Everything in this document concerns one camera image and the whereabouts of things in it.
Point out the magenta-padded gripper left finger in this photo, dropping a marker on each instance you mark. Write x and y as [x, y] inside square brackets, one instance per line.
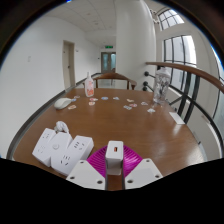
[85, 175]

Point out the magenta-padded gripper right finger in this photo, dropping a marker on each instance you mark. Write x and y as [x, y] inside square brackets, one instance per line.
[143, 173]

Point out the white charger block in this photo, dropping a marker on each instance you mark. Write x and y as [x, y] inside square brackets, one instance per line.
[114, 158]

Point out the small colourful sticker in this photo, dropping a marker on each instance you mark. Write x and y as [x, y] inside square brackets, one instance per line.
[104, 98]
[151, 110]
[144, 103]
[71, 107]
[91, 103]
[116, 98]
[94, 99]
[127, 107]
[133, 105]
[130, 100]
[76, 97]

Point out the white paper card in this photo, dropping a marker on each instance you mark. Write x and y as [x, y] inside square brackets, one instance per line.
[176, 118]

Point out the white bottle with orange label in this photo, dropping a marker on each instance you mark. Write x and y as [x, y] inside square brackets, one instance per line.
[89, 87]

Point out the clear plastic water bottle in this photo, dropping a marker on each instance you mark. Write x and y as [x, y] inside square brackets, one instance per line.
[161, 86]

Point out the wooden chair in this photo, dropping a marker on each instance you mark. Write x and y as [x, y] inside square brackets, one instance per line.
[115, 76]

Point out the beige side door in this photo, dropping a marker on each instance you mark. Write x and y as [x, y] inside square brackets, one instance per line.
[69, 66]

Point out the railing with wooden handrail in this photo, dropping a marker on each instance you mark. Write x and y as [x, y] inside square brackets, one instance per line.
[186, 70]

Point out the glass double door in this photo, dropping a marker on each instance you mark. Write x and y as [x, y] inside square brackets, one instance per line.
[108, 62]

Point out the tall black-framed window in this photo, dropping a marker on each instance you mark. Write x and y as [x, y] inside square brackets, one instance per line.
[180, 50]

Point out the green exit sign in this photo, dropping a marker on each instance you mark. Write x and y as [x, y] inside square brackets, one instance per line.
[109, 47]

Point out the small high window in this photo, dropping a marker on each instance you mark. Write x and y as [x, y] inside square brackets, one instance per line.
[170, 19]

